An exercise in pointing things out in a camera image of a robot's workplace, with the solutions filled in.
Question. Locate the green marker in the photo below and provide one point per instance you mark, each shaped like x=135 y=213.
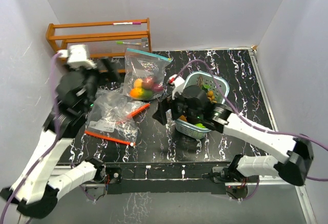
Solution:
x=127 y=43

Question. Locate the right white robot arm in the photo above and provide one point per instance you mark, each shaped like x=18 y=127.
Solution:
x=289 y=157

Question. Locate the magenta round fruit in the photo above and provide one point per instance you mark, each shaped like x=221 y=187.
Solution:
x=157 y=87

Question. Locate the blue-zipper clear bag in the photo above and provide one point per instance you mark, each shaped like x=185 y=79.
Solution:
x=141 y=64

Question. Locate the green yellow mango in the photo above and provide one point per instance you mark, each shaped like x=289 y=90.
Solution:
x=138 y=92

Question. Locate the orange-zipper clear bag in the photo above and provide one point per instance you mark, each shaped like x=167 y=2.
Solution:
x=111 y=117

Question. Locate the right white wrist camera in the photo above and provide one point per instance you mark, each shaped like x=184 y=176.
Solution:
x=178 y=83

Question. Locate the green lime fruit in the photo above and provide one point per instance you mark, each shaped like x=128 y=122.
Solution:
x=200 y=125

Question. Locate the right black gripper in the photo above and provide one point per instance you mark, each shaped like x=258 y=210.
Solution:
x=165 y=105

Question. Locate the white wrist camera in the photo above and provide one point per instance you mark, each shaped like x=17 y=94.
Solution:
x=178 y=83
x=78 y=56

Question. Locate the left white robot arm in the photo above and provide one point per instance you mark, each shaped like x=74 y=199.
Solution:
x=35 y=193

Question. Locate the longan bunch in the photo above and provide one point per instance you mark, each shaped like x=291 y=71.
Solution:
x=207 y=88

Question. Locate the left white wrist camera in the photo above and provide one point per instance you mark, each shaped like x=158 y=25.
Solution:
x=78 y=56

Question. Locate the pink white marker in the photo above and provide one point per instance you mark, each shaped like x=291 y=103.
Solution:
x=127 y=23

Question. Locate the light blue plastic basket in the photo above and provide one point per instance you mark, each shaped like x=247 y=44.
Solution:
x=220 y=88

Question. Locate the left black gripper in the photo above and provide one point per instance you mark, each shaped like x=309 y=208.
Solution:
x=111 y=68

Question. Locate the orange fruit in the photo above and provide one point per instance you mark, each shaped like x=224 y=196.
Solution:
x=183 y=118

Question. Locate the orange wooden shelf rack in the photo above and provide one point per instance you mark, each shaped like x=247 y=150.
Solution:
x=101 y=37

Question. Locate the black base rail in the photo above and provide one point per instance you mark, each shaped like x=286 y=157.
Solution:
x=171 y=177

